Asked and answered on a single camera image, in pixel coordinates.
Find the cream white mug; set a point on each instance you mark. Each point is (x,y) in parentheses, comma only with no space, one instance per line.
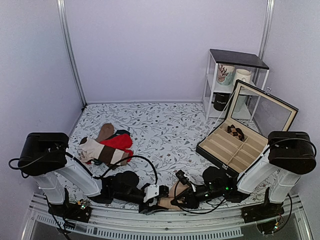
(242,75)

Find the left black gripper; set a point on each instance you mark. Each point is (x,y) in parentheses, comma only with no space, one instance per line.
(146,209)

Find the brown argyle rolled sock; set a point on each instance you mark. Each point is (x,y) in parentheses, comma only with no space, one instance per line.
(235,132)

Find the dark green sock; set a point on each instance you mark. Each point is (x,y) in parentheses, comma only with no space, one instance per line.
(120,132)

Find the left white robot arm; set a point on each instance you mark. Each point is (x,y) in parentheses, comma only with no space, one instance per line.
(45,154)

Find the black compartment organizer box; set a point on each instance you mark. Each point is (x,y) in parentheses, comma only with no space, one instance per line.
(261,114)

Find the beige striped ribbed sock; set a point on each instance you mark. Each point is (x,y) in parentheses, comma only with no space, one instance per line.
(172,197)

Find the white frame glass shelf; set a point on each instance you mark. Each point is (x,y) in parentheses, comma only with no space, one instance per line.
(248,61)

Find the red sock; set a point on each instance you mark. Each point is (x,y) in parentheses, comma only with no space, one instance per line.
(121,142)

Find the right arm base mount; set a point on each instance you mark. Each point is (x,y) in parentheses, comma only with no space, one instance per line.
(264,211)

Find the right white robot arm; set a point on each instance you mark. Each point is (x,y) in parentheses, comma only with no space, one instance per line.
(290,153)

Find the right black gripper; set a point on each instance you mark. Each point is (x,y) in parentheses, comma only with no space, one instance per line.
(192,203)

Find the aluminium front rail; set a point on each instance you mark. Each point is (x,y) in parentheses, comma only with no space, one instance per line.
(107,223)

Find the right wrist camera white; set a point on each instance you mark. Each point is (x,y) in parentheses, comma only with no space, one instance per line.
(186,179)

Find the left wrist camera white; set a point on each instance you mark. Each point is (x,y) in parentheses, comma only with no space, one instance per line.
(151,192)

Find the pale green mug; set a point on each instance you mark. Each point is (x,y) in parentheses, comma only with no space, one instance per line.
(241,100)

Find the black mug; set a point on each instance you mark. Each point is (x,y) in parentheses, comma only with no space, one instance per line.
(220,101)

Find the tan brown sock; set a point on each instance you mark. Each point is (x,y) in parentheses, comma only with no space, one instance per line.
(106,131)

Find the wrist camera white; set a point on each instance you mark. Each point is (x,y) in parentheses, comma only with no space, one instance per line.
(186,179)
(151,192)

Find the floral tablecloth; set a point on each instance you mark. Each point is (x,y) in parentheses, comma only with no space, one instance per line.
(164,137)

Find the floral pattern mug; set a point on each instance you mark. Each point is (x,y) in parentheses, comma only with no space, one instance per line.
(225,74)

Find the brown beige block sock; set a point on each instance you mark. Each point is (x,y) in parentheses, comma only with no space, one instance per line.
(92,150)

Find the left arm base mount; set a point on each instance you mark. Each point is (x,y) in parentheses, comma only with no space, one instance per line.
(78,211)

